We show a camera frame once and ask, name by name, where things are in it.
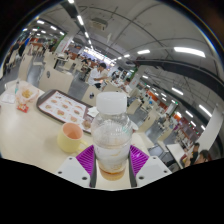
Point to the yellow mug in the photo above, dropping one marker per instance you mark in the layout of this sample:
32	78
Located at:
68	141

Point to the brown bread bun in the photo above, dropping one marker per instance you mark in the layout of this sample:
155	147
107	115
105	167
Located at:
86	124

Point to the white paper receipt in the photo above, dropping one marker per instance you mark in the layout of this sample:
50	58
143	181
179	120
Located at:
7	97

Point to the white paper napkin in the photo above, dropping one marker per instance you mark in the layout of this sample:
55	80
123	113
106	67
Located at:
93	111

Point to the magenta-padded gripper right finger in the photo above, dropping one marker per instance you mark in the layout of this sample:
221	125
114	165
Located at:
138	160

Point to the beige chairs group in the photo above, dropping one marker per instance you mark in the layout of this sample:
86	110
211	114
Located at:
134	106

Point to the small red white packet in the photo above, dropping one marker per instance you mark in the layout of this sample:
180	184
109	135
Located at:
22	107

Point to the clear plastic food bag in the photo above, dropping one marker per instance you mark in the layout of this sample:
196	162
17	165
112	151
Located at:
26	94

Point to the beige dining chair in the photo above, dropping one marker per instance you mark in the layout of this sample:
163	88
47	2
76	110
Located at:
55	80
90	95

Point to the printed paper tray liner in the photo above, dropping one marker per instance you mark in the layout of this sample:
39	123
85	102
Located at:
61	106

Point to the ceiling air conditioner unit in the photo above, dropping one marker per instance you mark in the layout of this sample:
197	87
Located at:
98	24

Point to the ceiling lights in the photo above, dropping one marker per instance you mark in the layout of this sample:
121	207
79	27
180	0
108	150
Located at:
188	51

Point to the white square dining table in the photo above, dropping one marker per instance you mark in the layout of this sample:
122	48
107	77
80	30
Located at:
176	150

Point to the clear plastic drink bottle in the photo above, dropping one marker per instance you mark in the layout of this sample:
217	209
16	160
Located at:
111	140

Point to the brown serving tray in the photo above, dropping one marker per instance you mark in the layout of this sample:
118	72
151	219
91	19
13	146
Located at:
40	100

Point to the person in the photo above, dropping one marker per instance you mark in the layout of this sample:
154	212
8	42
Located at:
22	48
193	154
205	156
96	76
126	86
14	47

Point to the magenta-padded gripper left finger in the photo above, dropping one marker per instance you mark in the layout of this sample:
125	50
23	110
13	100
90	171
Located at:
85	160

